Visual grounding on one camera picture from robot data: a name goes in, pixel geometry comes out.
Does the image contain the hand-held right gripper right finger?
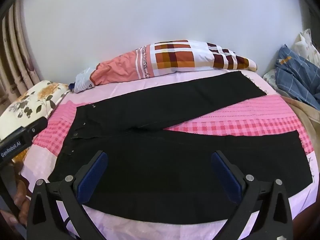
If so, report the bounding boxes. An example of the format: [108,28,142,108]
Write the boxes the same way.
[211,150,293,240]

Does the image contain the beige blanket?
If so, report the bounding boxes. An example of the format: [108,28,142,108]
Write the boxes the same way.
[282,96,320,170]

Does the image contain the pink checked bed sheet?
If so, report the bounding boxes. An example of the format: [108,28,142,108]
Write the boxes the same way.
[20,71,314,240]

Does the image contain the black pants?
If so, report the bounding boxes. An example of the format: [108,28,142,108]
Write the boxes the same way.
[47,70,315,223]

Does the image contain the floral cream pillow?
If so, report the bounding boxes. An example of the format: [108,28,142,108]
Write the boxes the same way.
[0,80,70,165]

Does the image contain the blue checked cloth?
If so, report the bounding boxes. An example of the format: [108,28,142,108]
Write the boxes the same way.
[274,44,320,110]

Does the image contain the beige curtain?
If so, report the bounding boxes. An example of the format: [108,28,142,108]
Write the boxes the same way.
[0,0,42,98]

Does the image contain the plaid orange and white pillow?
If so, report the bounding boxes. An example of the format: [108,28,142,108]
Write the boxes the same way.
[74,39,258,93]

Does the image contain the person's left hand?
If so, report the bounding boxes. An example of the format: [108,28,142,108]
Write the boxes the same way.
[10,177,30,227]

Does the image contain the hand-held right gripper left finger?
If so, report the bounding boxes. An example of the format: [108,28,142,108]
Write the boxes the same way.
[26,150,108,240]

